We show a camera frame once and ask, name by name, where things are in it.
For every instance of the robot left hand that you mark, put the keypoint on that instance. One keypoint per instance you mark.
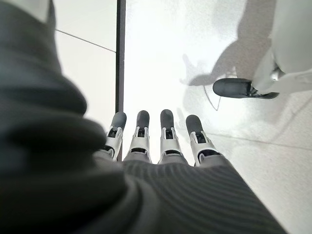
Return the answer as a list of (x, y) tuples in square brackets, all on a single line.
[(122, 195)]

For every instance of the robot left leg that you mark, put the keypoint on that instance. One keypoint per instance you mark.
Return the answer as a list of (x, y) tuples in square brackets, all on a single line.
[(273, 48)]

